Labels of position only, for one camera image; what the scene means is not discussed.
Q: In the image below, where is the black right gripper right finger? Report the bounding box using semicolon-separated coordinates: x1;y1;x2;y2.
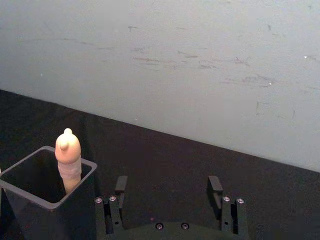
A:
207;175;248;236

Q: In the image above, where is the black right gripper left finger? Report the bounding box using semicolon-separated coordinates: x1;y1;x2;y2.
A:
94;175;129;236

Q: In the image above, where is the black square holder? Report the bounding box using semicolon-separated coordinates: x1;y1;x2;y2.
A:
0;146;98;240

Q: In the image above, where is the black table cloth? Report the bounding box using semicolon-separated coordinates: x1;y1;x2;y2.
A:
0;89;320;240

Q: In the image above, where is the pale peach rubber-tipped handle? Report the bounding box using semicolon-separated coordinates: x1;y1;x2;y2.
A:
54;127;83;195

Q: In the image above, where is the plain pale wall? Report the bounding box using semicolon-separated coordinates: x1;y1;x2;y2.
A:
0;0;320;173

